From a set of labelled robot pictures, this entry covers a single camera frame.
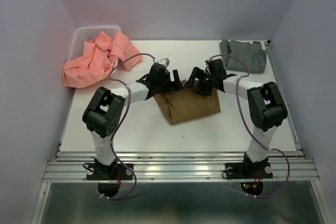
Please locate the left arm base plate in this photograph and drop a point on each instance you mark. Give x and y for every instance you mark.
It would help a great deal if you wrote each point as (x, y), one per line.
(115, 171)

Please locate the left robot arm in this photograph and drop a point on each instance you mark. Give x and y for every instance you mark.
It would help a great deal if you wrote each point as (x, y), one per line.
(108, 109)

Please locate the white perforated plastic basket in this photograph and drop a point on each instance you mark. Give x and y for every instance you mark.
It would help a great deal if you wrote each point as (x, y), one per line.
(86, 35)

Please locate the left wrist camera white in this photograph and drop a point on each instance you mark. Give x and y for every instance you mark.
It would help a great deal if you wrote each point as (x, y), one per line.
(165, 62)

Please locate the aluminium mounting rail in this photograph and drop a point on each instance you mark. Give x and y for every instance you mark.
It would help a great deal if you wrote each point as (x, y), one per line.
(156, 167)

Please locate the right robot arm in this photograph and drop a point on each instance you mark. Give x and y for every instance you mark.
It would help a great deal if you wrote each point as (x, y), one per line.
(267, 111)

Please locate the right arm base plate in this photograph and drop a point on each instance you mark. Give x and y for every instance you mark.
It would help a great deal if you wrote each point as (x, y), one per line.
(246, 170)

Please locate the pink skirt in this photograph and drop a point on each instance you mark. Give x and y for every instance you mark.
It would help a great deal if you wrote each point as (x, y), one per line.
(99, 57)

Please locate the grey pleated skirt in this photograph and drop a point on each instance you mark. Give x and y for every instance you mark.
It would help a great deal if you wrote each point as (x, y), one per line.
(252, 55)

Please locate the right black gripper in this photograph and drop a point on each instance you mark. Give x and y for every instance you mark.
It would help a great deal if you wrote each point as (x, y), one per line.
(199, 73)

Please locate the tan brown skirt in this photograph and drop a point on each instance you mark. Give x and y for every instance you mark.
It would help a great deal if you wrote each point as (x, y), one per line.
(186, 105)

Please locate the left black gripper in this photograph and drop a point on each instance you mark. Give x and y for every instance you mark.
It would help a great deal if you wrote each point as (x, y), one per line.
(172, 86)

